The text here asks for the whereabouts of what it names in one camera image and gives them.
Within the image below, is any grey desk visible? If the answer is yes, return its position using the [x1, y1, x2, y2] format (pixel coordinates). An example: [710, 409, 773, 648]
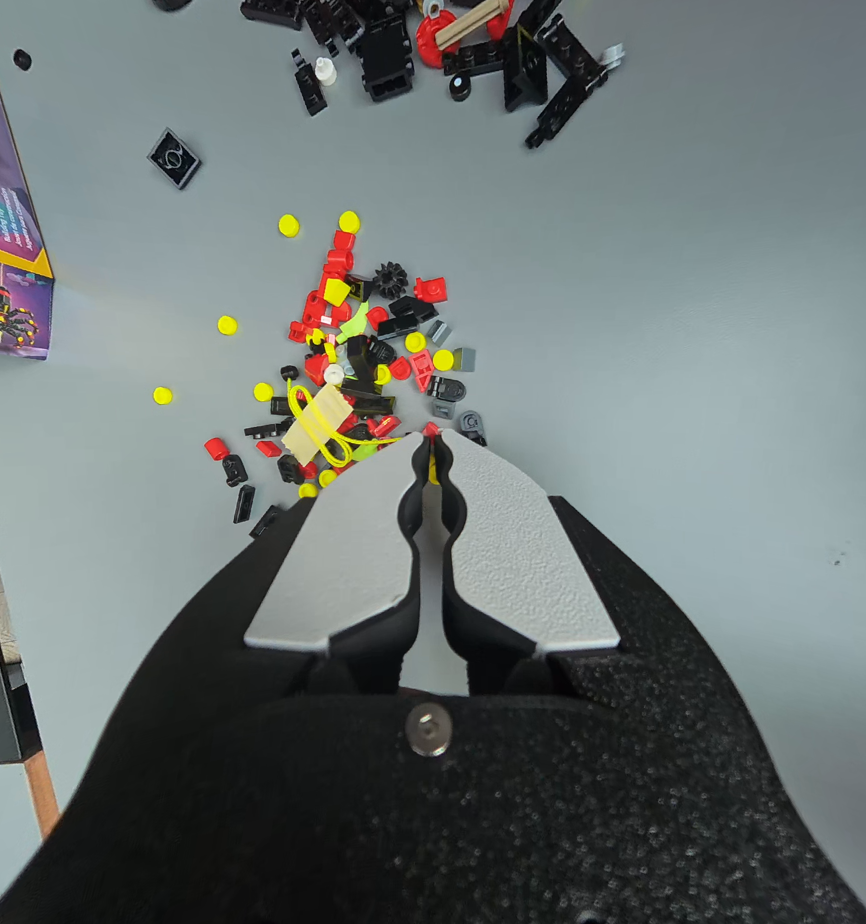
[0, 0, 866, 924]

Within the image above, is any pile of small colourful bricks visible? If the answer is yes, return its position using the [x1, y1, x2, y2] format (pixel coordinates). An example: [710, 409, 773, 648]
[151, 211, 489, 539]

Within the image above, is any tan axle pin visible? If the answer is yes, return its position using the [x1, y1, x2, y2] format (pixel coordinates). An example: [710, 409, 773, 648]
[433, 0, 513, 51]

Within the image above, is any pile of large black bricks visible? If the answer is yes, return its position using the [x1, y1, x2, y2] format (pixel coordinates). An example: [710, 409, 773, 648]
[239, 0, 626, 150]

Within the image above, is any black printed tile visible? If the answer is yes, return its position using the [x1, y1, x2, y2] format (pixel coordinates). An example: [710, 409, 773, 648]
[146, 128, 203, 191]

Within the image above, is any purple toy box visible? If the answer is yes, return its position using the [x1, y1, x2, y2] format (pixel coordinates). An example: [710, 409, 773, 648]
[0, 0, 57, 362]

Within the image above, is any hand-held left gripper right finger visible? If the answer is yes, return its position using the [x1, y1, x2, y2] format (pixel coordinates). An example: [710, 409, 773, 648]
[435, 430, 623, 695]

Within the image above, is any pale tan block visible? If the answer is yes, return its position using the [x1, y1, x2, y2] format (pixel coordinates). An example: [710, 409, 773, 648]
[280, 383, 354, 468]

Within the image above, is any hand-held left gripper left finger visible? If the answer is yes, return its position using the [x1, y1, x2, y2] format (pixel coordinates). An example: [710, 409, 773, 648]
[244, 430, 434, 693]

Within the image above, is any wooden strip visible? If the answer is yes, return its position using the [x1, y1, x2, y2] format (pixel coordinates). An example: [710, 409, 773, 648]
[23, 751, 62, 842]

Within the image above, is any yellow string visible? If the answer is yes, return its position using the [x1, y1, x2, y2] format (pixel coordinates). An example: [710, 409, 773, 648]
[287, 384, 405, 466]

